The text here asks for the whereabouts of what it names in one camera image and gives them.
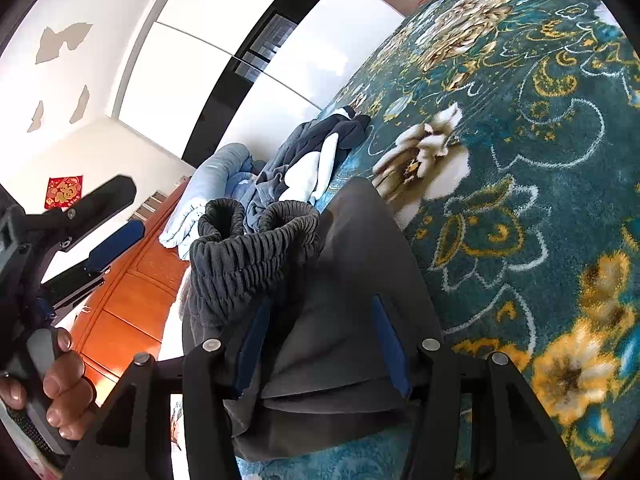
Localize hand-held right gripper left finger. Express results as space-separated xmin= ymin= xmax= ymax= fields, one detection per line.
xmin=64 ymin=297 xmax=273 ymax=480

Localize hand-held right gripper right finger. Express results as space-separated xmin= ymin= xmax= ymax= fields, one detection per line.
xmin=371 ymin=294 xmax=582 ymax=480

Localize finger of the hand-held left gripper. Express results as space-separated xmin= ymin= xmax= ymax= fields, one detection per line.
xmin=40 ymin=219 xmax=147 ymax=312
xmin=30 ymin=175 xmax=138 ymax=263

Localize grey cartoon print sweatpants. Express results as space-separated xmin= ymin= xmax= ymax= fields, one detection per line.
xmin=180 ymin=177 xmax=445 ymax=462

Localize person's left hand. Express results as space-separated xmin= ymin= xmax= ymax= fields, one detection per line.
xmin=0 ymin=327 xmax=97 ymax=442

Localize orange wooden headboard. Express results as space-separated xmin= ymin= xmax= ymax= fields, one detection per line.
xmin=67 ymin=180 xmax=195 ymax=407

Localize light blue duvet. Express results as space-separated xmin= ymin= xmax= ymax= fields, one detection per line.
xmin=159 ymin=142 xmax=257 ymax=249

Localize blue grey garment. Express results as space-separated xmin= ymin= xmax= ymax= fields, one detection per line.
xmin=244 ymin=122 xmax=321 ymax=233

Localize white and black wardrobe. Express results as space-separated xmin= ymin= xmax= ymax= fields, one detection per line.
xmin=112 ymin=0 xmax=407 ymax=171

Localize teal floral blanket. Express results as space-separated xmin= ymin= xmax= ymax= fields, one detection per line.
xmin=235 ymin=0 xmax=640 ymax=480

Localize navy and white garment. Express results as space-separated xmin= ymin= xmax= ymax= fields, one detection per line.
xmin=280 ymin=107 xmax=373 ymax=206

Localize red wall decoration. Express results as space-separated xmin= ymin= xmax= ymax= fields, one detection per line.
xmin=44 ymin=175 xmax=84 ymax=211

